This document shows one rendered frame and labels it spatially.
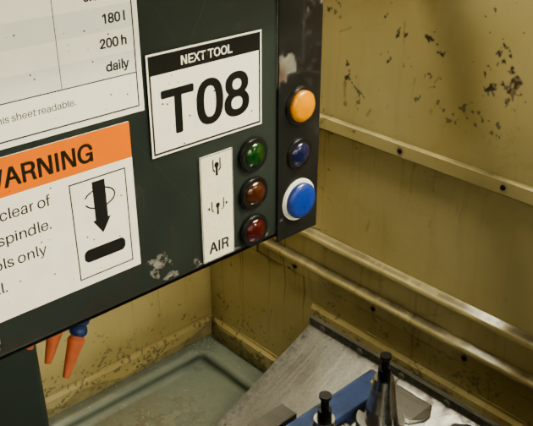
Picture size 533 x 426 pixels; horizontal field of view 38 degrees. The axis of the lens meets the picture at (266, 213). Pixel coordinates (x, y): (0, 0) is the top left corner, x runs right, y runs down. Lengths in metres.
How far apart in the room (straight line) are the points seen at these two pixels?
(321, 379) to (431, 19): 0.82
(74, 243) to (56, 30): 0.14
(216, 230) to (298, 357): 1.25
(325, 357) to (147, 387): 0.53
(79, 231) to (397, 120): 1.04
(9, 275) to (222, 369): 1.66
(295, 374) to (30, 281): 1.33
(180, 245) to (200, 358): 1.62
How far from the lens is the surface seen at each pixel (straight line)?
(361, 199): 1.61
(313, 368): 1.79
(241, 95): 0.56
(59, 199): 0.50
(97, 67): 0.48
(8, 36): 0.45
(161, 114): 0.52
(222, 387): 2.11
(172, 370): 2.14
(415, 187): 1.51
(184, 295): 2.11
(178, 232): 0.56
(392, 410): 1.04
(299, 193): 0.62
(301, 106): 0.60
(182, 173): 0.55
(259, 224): 0.61
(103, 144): 0.50
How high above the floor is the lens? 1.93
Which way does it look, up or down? 27 degrees down
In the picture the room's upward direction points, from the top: straight up
